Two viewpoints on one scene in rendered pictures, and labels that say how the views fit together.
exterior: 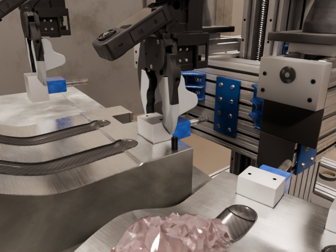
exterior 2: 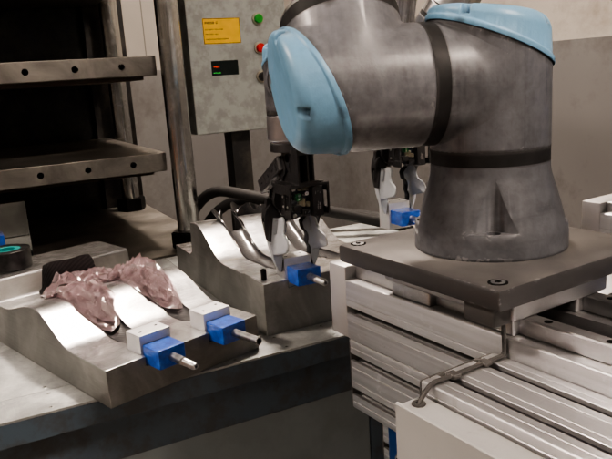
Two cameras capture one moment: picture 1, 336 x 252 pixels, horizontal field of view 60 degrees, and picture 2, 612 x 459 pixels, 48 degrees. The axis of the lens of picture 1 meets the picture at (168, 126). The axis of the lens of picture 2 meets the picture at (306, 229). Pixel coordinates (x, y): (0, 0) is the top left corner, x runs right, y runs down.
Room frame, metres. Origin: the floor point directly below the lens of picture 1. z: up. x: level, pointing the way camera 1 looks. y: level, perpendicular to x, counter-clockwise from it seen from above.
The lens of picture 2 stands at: (0.60, -1.08, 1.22)
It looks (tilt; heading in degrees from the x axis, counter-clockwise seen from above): 13 degrees down; 97
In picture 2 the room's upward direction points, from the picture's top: 4 degrees counter-clockwise
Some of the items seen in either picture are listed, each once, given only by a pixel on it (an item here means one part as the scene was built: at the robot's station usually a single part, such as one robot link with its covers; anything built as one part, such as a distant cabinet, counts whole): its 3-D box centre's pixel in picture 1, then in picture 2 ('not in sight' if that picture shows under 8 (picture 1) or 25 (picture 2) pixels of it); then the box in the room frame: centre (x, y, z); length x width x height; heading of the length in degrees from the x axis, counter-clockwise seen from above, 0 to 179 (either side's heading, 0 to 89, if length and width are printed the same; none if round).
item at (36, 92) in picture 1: (59, 84); (408, 217); (0.64, 0.24, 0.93); 0.13 x 0.05 x 0.05; 123
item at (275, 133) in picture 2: not in sight; (292, 128); (0.46, 0.00, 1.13); 0.08 x 0.08 x 0.05
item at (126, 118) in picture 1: (128, 126); not in sight; (0.53, 0.08, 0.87); 0.05 x 0.05 x 0.04; 33
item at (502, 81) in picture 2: not in sight; (482, 76); (0.70, -0.39, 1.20); 0.13 x 0.12 x 0.14; 16
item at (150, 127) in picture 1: (178, 126); (306, 275); (0.47, -0.02, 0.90); 0.13 x 0.05 x 0.05; 123
